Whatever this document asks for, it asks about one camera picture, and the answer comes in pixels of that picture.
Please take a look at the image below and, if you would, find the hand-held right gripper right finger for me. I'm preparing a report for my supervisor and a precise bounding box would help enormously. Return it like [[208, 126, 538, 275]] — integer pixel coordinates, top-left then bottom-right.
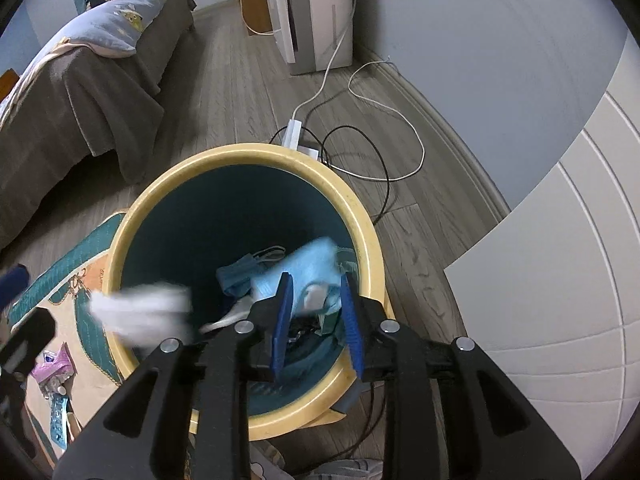
[[341, 272, 583, 480]]

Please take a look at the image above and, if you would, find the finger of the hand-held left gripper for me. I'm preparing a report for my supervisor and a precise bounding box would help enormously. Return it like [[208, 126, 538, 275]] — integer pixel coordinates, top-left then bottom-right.
[[0, 308, 57, 377], [0, 264, 29, 311]]

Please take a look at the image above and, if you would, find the black cable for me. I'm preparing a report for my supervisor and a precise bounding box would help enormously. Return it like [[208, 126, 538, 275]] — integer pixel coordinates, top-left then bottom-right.
[[270, 126, 391, 461]]

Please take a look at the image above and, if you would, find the teal packet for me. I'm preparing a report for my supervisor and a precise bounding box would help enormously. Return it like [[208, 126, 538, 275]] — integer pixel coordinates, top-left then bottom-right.
[[47, 395, 71, 448]]

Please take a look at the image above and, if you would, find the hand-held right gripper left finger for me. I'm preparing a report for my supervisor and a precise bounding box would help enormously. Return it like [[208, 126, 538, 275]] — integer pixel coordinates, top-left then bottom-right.
[[52, 272, 296, 480]]

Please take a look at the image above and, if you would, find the teal orange patterned mat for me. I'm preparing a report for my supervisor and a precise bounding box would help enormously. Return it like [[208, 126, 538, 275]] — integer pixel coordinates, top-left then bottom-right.
[[0, 210, 146, 466]]

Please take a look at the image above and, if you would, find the blue face mask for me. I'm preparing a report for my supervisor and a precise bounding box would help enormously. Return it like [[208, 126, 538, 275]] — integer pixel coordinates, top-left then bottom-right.
[[250, 237, 341, 313], [216, 254, 266, 297]]

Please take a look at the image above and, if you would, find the purple packet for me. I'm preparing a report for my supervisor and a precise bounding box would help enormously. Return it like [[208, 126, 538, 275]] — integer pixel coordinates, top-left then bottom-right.
[[31, 342, 76, 386]]

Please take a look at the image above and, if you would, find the teal bin with yellow rim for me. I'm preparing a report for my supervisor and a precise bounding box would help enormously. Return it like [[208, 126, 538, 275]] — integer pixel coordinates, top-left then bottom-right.
[[106, 143, 396, 442]]

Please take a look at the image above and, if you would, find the grey printed cloth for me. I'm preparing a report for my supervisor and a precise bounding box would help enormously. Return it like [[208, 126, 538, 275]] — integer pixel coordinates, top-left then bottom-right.
[[247, 440, 401, 480]]

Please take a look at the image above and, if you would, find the large white tissue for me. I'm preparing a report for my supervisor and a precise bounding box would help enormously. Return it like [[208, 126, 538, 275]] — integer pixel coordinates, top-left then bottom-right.
[[87, 282, 196, 348]]

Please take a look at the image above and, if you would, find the white panelled wardrobe door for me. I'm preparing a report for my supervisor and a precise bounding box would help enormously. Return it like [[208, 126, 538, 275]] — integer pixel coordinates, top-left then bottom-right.
[[444, 25, 640, 466]]

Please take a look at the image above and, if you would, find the white air purifier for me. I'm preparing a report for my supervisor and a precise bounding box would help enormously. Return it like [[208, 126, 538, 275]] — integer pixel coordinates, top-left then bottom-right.
[[262, 0, 356, 77]]

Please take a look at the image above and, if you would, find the blue printed quilt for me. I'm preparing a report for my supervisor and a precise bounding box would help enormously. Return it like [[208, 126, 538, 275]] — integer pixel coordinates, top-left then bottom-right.
[[0, 0, 173, 121]]

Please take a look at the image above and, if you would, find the white looped cable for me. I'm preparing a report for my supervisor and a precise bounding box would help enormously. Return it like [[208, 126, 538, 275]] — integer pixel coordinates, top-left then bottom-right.
[[320, 60, 426, 182]]

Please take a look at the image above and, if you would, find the bed with grey blanket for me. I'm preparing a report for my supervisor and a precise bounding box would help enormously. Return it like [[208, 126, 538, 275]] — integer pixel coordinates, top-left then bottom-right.
[[0, 0, 197, 251]]

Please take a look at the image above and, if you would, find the white power strip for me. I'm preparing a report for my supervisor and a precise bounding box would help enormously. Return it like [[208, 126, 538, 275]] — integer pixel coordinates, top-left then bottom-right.
[[281, 119, 321, 161]]

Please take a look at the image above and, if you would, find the white purifier cable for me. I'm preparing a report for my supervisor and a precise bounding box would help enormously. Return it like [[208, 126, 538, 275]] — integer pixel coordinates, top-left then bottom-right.
[[292, 0, 358, 126]]

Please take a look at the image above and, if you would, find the wooden bed frame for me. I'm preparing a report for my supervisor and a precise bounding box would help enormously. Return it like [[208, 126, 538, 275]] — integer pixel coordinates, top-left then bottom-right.
[[0, 69, 21, 103]]

